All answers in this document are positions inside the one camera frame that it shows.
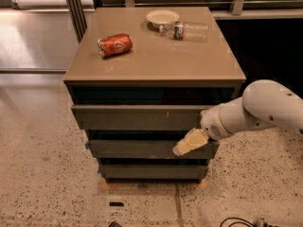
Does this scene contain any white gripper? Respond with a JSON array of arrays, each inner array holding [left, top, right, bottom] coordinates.
[[172, 107, 231, 156]]

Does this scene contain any grey top drawer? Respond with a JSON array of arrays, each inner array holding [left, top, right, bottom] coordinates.
[[72, 105, 209, 131]]

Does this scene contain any grey drawer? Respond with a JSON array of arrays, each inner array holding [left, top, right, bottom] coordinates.
[[72, 105, 209, 131], [87, 140, 219, 159], [99, 165, 208, 180]]

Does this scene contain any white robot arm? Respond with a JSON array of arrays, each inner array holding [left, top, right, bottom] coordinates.
[[172, 79, 303, 156]]

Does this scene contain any grey drawer cabinet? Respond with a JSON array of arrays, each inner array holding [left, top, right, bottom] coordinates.
[[62, 6, 247, 184]]

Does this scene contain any grey bottom drawer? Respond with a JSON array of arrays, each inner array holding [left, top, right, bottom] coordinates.
[[99, 165, 208, 180]]

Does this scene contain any grey middle drawer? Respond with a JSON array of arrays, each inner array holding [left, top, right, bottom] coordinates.
[[87, 140, 219, 159]]

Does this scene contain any clear plastic bottle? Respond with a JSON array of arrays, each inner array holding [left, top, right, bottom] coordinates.
[[159, 21, 208, 43]]

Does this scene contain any red soda can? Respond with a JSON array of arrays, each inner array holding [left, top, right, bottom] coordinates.
[[97, 33, 133, 58]]

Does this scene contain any white shallow bowl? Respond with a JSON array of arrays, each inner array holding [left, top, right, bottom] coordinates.
[[146, 9, 179, 28]]

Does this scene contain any black cable on floor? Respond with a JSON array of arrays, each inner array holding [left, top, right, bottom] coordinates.
[[219, 216, 285, 227]]

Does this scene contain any dark metal post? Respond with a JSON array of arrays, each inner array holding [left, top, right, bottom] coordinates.
[[66, 0, 87, 43]]

